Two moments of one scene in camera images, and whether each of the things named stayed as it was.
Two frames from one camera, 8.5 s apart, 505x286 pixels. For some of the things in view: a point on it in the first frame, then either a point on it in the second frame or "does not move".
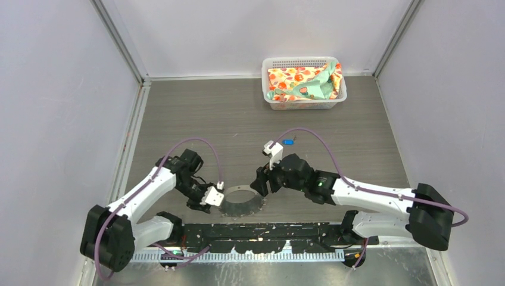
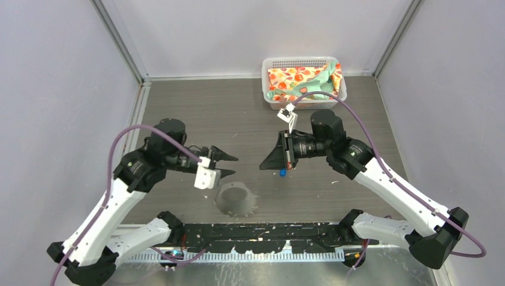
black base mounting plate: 273,238 does not move
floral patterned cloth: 304,83 does not move
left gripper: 195,205 -> 215,154
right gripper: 262,174 -> 283,149
